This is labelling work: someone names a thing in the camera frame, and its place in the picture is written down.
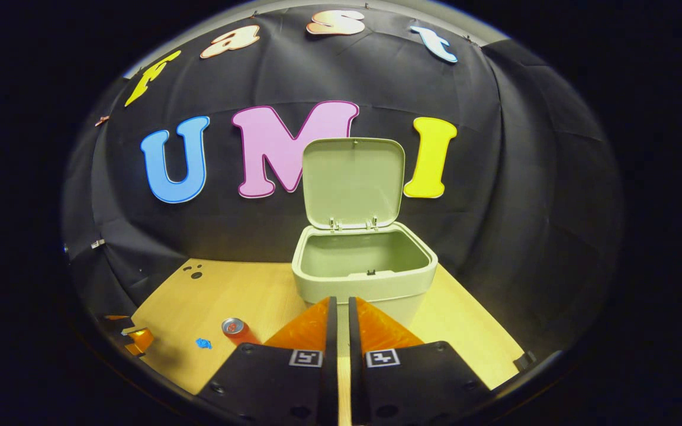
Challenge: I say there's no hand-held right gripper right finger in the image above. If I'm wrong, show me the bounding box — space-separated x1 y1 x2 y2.
348 296 493 425

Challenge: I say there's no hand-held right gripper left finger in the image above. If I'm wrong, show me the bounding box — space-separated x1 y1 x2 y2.
199 296 339 425

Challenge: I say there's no red pop can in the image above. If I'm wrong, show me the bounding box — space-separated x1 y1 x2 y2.
221 318 262 346

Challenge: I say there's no pale green garbage bin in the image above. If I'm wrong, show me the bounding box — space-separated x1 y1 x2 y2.
291 137 438 326

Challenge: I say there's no wooden desktop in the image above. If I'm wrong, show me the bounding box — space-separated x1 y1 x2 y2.
131 257 525 425

